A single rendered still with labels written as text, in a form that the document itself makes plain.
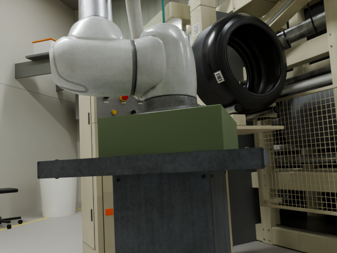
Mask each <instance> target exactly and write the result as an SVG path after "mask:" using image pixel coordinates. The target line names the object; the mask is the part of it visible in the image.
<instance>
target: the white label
mask: <svg viewBox="0 0 337 253"><path fill-rule="evenodd" d="M214 75H215V77H216V80H217V82H218V83H221V82H223V81H224V78H223V76H222V73H221V71H217V72H215V73H214Z"/></svg>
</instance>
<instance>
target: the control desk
mask: <svg viewBox="0 0 337 253"><path fill-rule="evenodd" d="M142 106H143V101H140V100H137V99H136V98H134V97H133V96H118V97H98V96H84V95H79V127H80V158H81V159H86V158H98V125H97V119H98V118H105V117H113V116H122V115H131V114H134V113H138V112H142ZM81 205H82V244H83V253H115V236H114V208H113V180H112V176H91V177H81ZM111 208H113V215H107V216H106V215H105V210H106V209H111Z"/></svg>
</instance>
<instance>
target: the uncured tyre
mask: <svg viewBox="0 0 337 253"><path fill-rule="evenodd" d="M228 46H230V47H231V48H233V49H234V50H235V51H236V52H237V53H238V54H239V56H240V57H241V59H242V61H243V63H244V66H245V69H246V75H247V82H246V87H245V88H244V87H243V86H242V85H241V84H240V83H239V82H238V81H237V80H236V78H235V77H234V75H233V73H232V71H231V69H230V66H229V62H228V56H227V47H228ZM192 50H193V53H194V58H195V64H196V74H197V95H198V97H199V98H200V99H201V101H202V102H203V103H204V104H205V105H206V106H208V105H216V104H221V105H222V106H223V107H227V106H231V105H234V104H240V105H241V107H242V109H241V111H240V112H236V113H232V114H249V113H252V112H250V111H251V110H256V111H255V112H258V111H261V110H264V109H266V108H267V107H269V106H270V105H272V104H273V103H274V102H275V101H276V100H277V99H278V98H279V96H280V95H281V93H282V91H283V88H284V85H285V81H286V75H287V61H286V56H285V52H284V49H283V46H282V44H281V41H280V39H279V38H278V36H277V35H276V33H275V32H274V31H273V30H272V29H271V28H270V27H269V26H268V25H267V24H266V23H265V22H263V21H262V20H260V19H259V18H257V17H255V16H253V15H250V14H246V13H235V14H230V15H227V16H224V17H222V18H221V19H219V20H218V21H216V22H215V23H213V24H212V25H210V26H209V27H207V28H206V29H204V30H203V31H202V32H201V33H200V34H199V35H198V36H197V37H196V39H195V41H194V42H193V44H192ZM217 71H221V73H222V76H223V78H224V81H223V82H221V83H218V82H217V80H216V77H215V75H214V73H215V72H217Z"/></svg>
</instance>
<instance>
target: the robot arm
mask: <svg viewBox="0 0 337 253"><path fill-rule="evenodd" d="M125 2H126V10H127V16H128V21H129V27H130V32H131V37H132V40H127V39H125V38H124V36H123V35H122V32H121V30H120V28H119V27H118V26H117V25H116V24H115V23H114V22H113V17H112V4H111V0H78V3H79V21H78V22H76V23H75V24H74V25H73V26H72V27H71V29H70V32H69V34H68V36H67V37H61V38H59V39H58V40H57V41H56V42H55V43H54V44H53V46H52V47H51V48H50V50H49V55H50V64H51V72H52V80H53V82H54V83H55V84H56V85H58V86H59V87H60V88H61V89H63V90H65V91H68V92H71V93H75V94H78V95H84V96H98V97H118V96H133V97H134V98H136V99H137V100H140V101H143V106H142V112H138V113H134V114H139V113H148V112H156V111H165V110H173V109H182V108H191V107H199V106H206V105H200V104H198V103H197V74H196V64H195V58H194V53H193V50H192V47H191V44H190V42H189V40H188V38H187V36H186V34H185V33H184V31H183V30H182V29H180V28H179V27H178V26H176V25H173V24H169V23H160V24H156V25H153V26H150V27H148V28H147V29H145V30H144V29H143V22H142V15H141V6H140V0H125Z"/></svg>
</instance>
